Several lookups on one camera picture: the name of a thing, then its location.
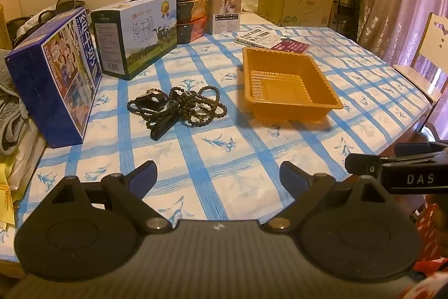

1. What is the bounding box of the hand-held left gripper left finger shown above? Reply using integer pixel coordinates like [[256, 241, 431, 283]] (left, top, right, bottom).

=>
[[45, 160, 172, 235]]

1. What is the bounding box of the white plastic bag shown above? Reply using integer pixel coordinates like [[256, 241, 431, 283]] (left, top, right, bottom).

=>
[[7, 124, 48, 187]]

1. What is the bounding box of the maroon book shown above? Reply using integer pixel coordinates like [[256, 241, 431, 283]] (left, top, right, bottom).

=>
[[271, 37, 310, 54]]

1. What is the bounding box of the black hair clip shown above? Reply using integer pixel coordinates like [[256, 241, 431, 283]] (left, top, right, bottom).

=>
[[150, 112, 176, 141]]

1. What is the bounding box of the blue printed box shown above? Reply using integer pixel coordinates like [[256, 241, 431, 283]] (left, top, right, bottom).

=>
[[4, 6, 103, 149]]

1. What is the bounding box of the yellow-label food bowl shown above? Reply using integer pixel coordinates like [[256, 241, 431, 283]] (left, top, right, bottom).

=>
[[175, 0, 210, 23]]

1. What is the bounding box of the cream wooden chair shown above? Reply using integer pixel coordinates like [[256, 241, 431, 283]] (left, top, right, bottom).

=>
[[391, 12, 448, 145]]

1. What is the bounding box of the small white product box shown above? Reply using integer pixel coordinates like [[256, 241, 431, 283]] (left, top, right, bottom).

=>
[[204, 0, 242, 35]]

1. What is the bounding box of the brown bead necklace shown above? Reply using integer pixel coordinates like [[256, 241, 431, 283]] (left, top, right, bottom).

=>
[[168, 86, 221, 110]]

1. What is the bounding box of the red-label food bowl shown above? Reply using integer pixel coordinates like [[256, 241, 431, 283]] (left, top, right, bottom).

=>
[[176, 17, 208, 44]]

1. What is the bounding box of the white paperback book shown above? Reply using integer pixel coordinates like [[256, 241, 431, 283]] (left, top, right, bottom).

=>
[[234, 27, 286, 49]]

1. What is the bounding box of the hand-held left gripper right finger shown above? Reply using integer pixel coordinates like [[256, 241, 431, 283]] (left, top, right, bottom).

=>
[[260, 161, 395, 234]]

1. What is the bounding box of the yellow plastic tray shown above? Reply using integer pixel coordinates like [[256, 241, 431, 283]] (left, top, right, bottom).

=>
[[242, 47, 344, 120]]

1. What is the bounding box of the yellow paper bag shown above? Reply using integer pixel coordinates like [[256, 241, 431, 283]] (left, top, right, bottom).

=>
[[0, 162, 16, 226]]

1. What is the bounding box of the dark bead necklace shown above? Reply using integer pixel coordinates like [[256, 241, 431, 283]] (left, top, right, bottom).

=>
[[127, 86, 228, 131]]

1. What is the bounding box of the milk carton box with cows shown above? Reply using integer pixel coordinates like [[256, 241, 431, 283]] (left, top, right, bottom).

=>
[[90, 0, 178, 81]]

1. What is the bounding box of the grey towel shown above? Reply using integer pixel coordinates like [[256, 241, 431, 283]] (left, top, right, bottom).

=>
[[0, 48, 29, 156]]

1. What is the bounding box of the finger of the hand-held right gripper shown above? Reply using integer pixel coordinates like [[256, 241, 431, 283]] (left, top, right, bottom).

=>
[[344, 153, 386, 178], [394, 142, 448, 156]]

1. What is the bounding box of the blue checked tablecloth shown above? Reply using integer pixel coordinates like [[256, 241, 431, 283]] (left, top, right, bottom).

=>
[[14, 24, 435, 251]]

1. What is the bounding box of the red checked cloth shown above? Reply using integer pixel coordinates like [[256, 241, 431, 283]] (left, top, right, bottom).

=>
[[413, 203, 448, 286]]

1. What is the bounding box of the black bangle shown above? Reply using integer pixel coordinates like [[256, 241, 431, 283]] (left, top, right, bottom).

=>
[[135, 93, 165, 110]]

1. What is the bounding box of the white bag with braided handles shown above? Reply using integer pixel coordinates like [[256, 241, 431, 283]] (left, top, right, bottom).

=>
[[5, 0, 92, 51]]

